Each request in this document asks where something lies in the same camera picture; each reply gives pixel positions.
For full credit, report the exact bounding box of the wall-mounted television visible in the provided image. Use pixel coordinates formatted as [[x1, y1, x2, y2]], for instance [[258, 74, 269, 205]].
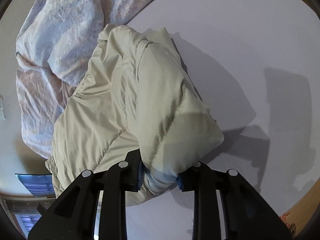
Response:
[[15, 172, 56, 196]]

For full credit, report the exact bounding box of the wooden television cabinet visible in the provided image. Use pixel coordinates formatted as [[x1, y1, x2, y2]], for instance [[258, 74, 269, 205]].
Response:
[[4, 196, 44, 233]]

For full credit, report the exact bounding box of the bed with lilac sheet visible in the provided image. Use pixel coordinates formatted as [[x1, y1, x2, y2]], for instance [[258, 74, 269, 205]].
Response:
[[100, 0, 320, 240]]

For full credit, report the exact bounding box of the pink patterned cloth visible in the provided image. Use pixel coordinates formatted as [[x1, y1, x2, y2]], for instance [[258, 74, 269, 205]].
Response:
[[279, 212, 297, 228]]

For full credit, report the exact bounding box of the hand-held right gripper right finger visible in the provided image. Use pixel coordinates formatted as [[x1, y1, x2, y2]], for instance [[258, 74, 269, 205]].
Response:
[[177, 161, 293, 240]]

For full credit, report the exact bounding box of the pink floral quilt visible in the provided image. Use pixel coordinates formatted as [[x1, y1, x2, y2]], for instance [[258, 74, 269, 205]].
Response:
[[15, 0, 167, 160]]

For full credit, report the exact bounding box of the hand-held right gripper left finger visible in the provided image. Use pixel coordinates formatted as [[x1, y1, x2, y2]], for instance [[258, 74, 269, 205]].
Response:
[[27, 150, 146, 240]]

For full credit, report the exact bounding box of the cream puffer jacket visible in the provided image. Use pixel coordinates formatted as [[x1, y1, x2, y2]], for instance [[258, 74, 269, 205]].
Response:
[[45, 24, 225, 207]]

